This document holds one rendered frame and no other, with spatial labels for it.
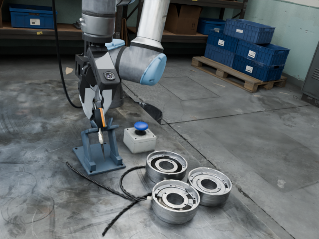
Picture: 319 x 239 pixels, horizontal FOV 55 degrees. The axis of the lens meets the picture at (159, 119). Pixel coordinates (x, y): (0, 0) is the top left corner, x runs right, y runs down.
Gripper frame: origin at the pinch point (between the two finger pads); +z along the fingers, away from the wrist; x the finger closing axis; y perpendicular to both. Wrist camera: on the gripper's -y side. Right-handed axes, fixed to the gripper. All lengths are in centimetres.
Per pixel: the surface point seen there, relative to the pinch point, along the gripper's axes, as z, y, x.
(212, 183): 9.7, -25.0, -20.7
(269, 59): 47, 181, -308
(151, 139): 7.8, -3.9, -15.1
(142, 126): 4.5, -1.7, -13.0
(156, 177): 9.5, -17.7, -8.7
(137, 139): 7.3, -3.6, -10.9
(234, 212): 11.9, -33.2, -20.8
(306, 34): 16, 198, -396
